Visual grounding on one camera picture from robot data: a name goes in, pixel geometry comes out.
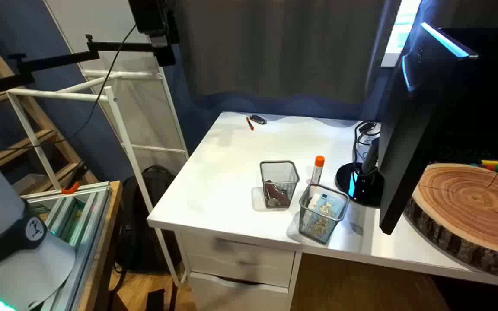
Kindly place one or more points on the black mesh basket dark items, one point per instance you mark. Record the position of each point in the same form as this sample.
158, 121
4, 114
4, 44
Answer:
277, 173

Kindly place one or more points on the black backpack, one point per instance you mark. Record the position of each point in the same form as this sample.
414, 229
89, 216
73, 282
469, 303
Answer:
146, 230

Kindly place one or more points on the glass top wooden table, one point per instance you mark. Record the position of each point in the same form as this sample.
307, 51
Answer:
103, 253

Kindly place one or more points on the colourful marker pens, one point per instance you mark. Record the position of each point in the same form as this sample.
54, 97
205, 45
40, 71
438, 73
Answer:
492, 165

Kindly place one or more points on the orange cap glue stick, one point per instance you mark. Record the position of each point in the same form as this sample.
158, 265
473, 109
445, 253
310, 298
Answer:
317, 171

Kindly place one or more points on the round wooden tree slab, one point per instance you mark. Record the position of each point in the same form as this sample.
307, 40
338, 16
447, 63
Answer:
474, 208

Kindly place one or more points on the white ladder shelf frame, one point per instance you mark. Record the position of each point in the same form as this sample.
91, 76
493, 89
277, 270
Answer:
59, 94

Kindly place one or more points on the wooden shelf rack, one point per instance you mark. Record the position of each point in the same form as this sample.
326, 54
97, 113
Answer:
18, 147

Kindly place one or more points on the black mounted camera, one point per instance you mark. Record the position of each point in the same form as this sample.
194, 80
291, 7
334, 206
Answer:
148, 18

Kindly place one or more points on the grey curtain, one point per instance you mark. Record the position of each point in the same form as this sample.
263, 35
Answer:
277, 45

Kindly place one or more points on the white desk drawer unit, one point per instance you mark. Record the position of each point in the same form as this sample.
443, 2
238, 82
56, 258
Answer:
232, 261

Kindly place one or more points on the black round monitor stand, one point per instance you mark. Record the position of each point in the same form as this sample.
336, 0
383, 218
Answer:
359, 190

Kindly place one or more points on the orange clamp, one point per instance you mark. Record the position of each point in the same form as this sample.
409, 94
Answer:
72, 187

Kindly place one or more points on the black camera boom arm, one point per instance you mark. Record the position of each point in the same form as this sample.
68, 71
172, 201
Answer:
59, 59

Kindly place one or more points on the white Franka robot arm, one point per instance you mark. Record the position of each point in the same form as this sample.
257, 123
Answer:
1, 196

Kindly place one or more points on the black computer monitor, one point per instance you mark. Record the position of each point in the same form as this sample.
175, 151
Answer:
416, 127

